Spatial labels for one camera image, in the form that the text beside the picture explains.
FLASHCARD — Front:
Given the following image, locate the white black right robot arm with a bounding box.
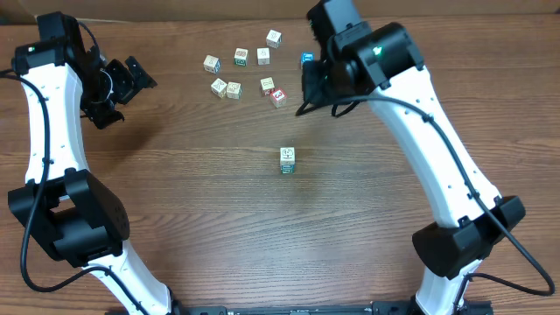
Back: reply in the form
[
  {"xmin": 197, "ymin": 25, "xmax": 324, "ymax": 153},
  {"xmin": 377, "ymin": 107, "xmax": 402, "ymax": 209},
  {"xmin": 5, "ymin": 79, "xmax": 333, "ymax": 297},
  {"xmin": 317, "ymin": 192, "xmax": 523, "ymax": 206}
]
[{"xmin": 302, "ymin": 1, "xmax": 525, "ymax": 314}]

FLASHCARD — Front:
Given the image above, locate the green B wooden block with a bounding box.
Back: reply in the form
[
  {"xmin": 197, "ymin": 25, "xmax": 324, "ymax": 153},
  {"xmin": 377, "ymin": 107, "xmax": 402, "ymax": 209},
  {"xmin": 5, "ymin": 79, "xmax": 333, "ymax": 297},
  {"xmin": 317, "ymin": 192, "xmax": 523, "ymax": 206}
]
[{"xmin": 234, "ymin": 48, "xmax": 249, "ymax": 67}]

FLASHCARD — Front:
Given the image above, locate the blue sided wooden block left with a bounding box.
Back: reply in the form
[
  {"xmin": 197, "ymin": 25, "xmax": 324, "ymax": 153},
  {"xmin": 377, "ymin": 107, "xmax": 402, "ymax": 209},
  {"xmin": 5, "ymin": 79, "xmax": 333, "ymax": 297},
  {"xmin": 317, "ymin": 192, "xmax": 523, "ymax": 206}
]
[{"xmin": 203, "ymin": 55, "xmax": 221, "ymax": 74}]

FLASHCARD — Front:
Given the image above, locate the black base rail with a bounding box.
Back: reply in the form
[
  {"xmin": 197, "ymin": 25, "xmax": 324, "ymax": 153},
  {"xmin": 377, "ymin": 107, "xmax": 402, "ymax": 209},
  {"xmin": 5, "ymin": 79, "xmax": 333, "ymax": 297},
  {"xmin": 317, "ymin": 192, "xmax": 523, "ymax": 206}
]
[{"xmin": 104, "ymin": 298, "xmax": 495, "ymax": 315}]

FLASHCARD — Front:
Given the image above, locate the blue top wooden block middle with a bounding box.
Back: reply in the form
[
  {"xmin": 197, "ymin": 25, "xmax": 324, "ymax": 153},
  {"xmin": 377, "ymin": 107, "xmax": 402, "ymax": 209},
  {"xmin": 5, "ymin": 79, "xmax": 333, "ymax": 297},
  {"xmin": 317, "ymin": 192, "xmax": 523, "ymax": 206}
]
[{"xmin": 300, "ymin": 52, "xmax": 314, "ymax": 66}]

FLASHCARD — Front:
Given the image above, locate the red three wooden block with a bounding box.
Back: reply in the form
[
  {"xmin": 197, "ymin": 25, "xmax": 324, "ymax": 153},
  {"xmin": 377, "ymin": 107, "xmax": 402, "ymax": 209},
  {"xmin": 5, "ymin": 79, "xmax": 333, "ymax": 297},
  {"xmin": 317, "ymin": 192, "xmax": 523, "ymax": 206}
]
[{"xmin": 269, "ymin": 88, "xmax": 288, "ymax": 108}]

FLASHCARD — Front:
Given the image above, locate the plain wooden block blue H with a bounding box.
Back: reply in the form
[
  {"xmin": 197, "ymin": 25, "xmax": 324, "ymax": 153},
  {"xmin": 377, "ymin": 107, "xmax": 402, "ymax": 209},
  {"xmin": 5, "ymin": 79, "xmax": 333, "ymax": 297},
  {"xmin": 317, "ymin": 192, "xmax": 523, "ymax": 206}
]
[{"xmin": 280, "ymin": 147, "xmax": 296, "ymax": 165}]

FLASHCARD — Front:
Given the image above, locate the green sided wooden block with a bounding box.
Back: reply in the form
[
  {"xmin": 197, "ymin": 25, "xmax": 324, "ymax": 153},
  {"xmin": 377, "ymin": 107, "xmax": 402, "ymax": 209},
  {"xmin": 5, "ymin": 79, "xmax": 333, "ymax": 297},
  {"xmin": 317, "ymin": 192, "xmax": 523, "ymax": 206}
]
[{"xmin": 227, "ymin": 81, "xmax": 242, "ymax": 100}]

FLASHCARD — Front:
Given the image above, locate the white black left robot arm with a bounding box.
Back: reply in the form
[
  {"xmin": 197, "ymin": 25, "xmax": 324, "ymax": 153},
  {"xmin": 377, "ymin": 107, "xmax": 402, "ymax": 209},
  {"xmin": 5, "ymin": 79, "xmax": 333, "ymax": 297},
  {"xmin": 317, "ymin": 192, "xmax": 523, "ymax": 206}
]
[{"xmin": 3, "ymin": 11, "xmax": 184, "ymax": 314}]

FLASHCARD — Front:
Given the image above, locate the wooden block top centre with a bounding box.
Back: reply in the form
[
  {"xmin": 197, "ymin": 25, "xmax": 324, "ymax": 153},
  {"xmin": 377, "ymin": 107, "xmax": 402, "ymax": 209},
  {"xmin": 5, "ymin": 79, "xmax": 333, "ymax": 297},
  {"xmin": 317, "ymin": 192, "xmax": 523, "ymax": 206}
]
[{"xmin": 266, "ymin": 30, "xmax": 282, "ymax": 49}]

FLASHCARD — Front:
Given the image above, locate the X marked wooden block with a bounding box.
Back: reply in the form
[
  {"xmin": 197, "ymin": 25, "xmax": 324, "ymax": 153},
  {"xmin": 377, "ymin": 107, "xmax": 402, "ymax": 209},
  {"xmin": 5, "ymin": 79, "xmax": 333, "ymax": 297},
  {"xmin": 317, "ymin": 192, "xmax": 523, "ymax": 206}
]
[{"xmin": 211, "ymin": 78, "xmax": 228, "ymax": 99}]

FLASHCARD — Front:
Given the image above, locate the wooden block numeral one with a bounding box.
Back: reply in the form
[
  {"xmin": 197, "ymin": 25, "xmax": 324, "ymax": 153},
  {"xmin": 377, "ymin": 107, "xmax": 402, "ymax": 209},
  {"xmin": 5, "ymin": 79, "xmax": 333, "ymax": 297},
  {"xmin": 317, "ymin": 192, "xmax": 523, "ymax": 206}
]
[{"xmin": 260, "ymin": 77, "xmax": 276, "ymax": 95}]

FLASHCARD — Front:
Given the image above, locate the green letter wooden block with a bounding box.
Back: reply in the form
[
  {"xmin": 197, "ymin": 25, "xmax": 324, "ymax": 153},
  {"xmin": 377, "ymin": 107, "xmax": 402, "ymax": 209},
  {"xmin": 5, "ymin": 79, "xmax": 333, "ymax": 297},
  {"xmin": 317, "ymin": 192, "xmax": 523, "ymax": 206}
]
[{"xmin": 280, "ymin": 164, "xmax": 295, "ymax": 174}]

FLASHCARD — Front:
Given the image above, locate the plain wooden block red side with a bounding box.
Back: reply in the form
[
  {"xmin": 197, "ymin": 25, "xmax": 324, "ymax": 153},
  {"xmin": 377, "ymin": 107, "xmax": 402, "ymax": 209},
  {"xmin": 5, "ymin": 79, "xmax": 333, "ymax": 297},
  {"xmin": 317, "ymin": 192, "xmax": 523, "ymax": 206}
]
[{"xmin": 256, "ymin": 47, "xmax": 270, "ymax": 66}]

